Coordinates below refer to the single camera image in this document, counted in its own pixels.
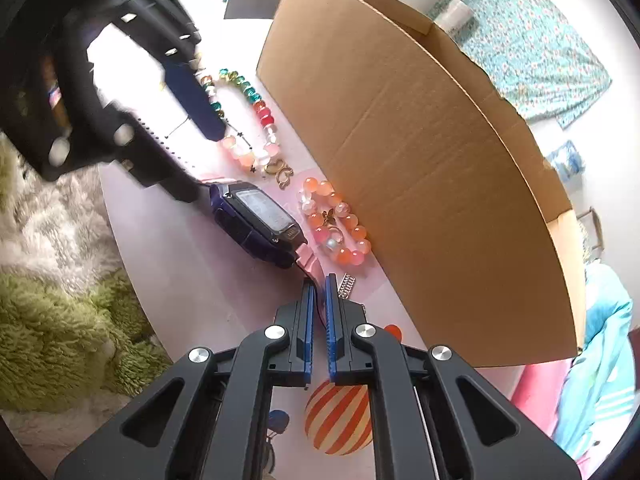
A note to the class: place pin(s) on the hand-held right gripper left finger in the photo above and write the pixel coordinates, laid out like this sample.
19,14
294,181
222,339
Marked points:
310,332

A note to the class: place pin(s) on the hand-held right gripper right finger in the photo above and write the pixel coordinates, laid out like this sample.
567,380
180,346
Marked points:
331,332

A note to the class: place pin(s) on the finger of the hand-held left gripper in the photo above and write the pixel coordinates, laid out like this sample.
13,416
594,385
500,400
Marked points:
192,100
155,165

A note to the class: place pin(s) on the brown cardboard box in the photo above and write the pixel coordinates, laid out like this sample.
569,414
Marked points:
425,185

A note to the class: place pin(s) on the pink printed table cover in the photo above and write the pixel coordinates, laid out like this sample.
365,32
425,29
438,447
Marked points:
175,270

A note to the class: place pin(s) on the small gold butterfly charm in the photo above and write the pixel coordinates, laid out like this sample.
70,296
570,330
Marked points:
327,216

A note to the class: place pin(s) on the person's fluffy green white clothing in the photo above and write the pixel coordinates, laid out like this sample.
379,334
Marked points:
60,335

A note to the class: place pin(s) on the pink flower blanket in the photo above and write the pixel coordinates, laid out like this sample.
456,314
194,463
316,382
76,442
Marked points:
537,395

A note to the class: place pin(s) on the blue patterned quilt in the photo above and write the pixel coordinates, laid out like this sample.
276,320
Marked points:
600,350

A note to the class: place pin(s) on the rolled paper tube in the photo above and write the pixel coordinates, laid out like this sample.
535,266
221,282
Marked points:
455,14

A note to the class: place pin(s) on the wooden chair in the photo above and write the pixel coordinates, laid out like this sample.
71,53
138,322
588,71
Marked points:
599,235

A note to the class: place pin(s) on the blue water bottle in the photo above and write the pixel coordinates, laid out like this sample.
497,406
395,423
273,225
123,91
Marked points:
565,160

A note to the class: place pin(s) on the teal floral cloth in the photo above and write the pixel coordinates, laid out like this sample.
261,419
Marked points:
525,45

